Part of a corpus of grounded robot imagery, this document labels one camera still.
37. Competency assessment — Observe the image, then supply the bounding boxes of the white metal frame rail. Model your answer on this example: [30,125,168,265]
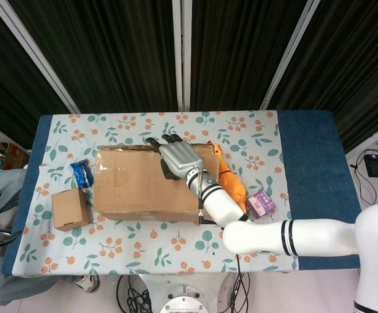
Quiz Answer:
[344,117,378,161]

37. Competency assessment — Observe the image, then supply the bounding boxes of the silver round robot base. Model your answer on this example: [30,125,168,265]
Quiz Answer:
[159,282,210,313]

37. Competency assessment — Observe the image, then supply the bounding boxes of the brown storage box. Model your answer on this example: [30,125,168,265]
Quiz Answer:
[4,142,31,168]

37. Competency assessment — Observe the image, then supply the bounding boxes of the blue table cover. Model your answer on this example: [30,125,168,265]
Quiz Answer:
[1,110,366,278]

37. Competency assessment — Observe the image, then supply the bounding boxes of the small brown cardboard box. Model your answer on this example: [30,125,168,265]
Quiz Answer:
[51,188,94,232]

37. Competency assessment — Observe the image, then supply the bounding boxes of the white sneaker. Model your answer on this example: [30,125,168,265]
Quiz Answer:
[74,274,101,293]

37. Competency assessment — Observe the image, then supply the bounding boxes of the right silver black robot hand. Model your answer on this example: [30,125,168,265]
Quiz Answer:
[145,133,204,182]

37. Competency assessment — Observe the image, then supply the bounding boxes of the black pleated curtain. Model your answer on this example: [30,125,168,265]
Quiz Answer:
[190,0,313,112]
[268,0,378,154]
[0,0,69,148]
[8,0,180,114]

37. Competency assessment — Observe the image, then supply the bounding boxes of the orange rubber chicken toy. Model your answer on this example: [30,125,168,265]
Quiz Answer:
[207,140,250,216]

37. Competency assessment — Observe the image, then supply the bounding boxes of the black cable bundle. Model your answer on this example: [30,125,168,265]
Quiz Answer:
[229,254,252,313]
[116,273,159,313]

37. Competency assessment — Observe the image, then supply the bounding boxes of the purple tissue pack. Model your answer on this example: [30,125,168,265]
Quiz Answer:
[246,190,277,219]

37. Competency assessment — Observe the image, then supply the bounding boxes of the white metal frame post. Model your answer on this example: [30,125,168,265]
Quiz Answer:
[0,0,80,115]
[259,0,322,112]
[171,0,193,113]

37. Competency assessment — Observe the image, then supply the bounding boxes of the large cardboard box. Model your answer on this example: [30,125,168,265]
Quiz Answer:
[92,142,222,226]

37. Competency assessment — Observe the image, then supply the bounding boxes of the blue snack packet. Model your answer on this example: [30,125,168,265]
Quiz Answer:
[70,158,95,189]

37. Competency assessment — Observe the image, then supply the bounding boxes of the floral print tablecloth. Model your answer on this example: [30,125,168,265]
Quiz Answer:
[10,110,300,278]

